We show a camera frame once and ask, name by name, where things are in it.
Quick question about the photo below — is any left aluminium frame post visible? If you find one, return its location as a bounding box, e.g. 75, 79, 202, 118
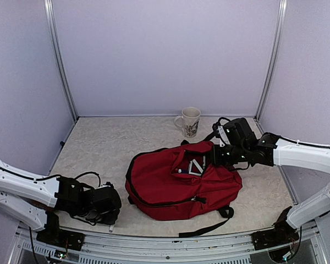
44, 0, 79, 124

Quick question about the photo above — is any dark blue cap marker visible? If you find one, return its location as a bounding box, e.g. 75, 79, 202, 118
177, 169, 201, 176

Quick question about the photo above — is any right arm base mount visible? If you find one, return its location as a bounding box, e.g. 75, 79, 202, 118
251, 229, 299, 250

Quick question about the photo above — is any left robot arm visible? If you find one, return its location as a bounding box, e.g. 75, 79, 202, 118
0, 160, 122, 245

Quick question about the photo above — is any red cap marker short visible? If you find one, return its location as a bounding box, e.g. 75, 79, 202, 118
191, 159, 204, 173

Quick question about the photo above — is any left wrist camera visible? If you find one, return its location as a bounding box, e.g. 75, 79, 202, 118
103, 181, 114, 188

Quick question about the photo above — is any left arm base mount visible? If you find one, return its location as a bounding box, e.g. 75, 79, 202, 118
36, 229, 85, 251

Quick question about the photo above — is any front aluminium rail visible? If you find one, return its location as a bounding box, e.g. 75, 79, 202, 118
8, 218, 330, 264

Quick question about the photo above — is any right aluminium frame post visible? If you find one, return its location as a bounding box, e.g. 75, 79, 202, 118
254, 0, 288, 123

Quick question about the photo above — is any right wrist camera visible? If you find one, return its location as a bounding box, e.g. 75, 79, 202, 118
212, 118, 227, 147

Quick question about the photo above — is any clear silver pen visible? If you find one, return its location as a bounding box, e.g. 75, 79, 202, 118
202, 155, 206, 169

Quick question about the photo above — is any red backpack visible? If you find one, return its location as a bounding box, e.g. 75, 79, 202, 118
125, 134, 243, 238

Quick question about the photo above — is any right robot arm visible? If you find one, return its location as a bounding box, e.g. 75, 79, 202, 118
209, 118, 330, 244

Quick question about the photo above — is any blue cap white marker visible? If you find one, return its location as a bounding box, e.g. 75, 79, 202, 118
188, 161, 193, 174

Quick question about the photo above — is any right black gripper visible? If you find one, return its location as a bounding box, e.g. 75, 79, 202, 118
206, 144, 249, 165

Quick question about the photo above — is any aluminium frame post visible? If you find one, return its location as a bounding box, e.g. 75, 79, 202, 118
44, 0, 79, 124
254, 0, 288, 123

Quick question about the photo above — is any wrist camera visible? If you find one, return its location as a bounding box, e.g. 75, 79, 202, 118
212, 118, 227, 147
103, 181, 114, 188

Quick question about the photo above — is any white patterned ceramic mug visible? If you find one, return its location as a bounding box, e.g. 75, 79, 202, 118
174, 107, 201, 138

